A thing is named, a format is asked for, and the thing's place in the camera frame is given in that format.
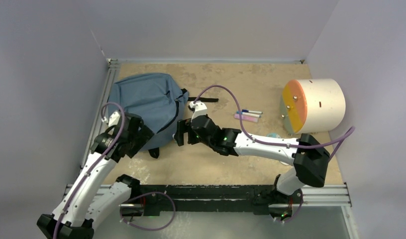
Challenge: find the blue student backpack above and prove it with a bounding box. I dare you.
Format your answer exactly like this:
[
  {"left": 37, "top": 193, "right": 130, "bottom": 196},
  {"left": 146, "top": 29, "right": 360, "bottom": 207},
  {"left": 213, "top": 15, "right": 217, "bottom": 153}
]
[{"left": 107, "top": 73, "right": 219, "bottom": 159}]

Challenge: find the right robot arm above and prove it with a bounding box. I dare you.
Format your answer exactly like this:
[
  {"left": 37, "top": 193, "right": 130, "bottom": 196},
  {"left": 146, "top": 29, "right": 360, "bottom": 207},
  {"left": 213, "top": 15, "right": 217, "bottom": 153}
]
[{"left": 173, "top": 115, "right": 330, "bottom": 203}]

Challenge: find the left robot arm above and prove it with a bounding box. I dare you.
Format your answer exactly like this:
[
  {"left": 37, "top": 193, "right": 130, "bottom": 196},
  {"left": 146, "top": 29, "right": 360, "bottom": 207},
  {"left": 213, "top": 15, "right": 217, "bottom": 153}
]
[{"left": 37, "top": 111, "right": 154, "bottom": 239}]

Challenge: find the blister pack with scissors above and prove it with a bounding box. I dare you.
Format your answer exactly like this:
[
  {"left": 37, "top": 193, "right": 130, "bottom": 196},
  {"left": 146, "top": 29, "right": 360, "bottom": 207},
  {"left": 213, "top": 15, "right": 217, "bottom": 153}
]
[{"left": 266, "top": 133, "right": 282, "bottom": 138}]

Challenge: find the light blue white marker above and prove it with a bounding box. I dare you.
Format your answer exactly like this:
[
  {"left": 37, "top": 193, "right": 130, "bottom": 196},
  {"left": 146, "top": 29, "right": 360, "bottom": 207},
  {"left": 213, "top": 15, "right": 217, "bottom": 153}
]
[{"left": 236, "top": 111, "right": 261, "bottom": 118}]

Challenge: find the blue capped white marker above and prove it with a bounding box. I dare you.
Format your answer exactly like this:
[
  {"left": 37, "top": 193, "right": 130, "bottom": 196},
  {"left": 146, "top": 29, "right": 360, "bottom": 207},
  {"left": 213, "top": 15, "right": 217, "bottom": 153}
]
[{"left": 241, "top": 109, "right": 263, "bottom": 115}]

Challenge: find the cream cylinder with orange face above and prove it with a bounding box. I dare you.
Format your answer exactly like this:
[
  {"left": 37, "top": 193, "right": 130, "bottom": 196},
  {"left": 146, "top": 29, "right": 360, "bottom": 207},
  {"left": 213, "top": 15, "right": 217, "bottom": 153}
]
[{"left": 280, "top": 79, "right": 346, "bottom": 134}]

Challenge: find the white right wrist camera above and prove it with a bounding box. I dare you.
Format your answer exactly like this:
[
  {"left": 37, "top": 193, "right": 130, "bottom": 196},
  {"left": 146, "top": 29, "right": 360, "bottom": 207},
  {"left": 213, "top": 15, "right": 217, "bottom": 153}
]
[{"left": 189, "top": 101, "right": 207, "bottom": 120}]

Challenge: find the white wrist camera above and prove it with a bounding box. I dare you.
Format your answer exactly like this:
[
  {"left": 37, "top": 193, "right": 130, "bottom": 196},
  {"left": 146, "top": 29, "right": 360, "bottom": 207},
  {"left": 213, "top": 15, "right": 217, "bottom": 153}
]
[
  {"left": 101, "top": 111, "right": 122, "bottom": 127},
  {"left": 189, "top": 101, "right": 207, "bottom": 120}
]

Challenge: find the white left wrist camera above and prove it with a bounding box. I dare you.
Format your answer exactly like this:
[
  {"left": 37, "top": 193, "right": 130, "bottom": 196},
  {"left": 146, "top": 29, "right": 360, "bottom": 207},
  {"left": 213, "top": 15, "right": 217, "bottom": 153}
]
[{"left": 101, "top": 111, "right": 122, "bottom": 127}]

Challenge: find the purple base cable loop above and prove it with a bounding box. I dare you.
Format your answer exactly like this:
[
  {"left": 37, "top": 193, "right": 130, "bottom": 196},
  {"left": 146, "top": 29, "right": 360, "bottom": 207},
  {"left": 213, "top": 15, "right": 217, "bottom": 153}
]
[{"left": 118, "top": 191, "right": 176, "bottom": 231}]

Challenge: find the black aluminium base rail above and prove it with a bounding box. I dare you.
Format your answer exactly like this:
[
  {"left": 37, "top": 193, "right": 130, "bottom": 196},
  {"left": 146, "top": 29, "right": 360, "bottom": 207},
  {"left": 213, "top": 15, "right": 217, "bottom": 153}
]
[{"left": 64, "top": 183, "right": 351, "bottom": 219}]

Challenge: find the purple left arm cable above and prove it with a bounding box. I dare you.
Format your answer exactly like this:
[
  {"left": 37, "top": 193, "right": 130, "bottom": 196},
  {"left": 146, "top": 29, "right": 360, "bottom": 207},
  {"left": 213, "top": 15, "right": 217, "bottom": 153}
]
[{"left": 52, "top": 102, "right": 126, "bottom": 239}]

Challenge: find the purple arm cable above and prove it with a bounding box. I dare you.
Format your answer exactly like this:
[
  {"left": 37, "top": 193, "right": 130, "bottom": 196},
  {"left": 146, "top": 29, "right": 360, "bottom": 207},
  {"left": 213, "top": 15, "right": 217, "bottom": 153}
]
[
  {"left": 52, "top": 102, "right": 126, "bottom": 239},
  {"left": 193, "top": 85, "right": 356, "bottom": 224}
]

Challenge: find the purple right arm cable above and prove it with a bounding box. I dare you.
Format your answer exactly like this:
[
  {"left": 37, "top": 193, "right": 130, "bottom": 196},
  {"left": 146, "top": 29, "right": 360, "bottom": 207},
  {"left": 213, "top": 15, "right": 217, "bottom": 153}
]
[{"left": 193, "top": 85, "right": 356, "bottom": 224}]

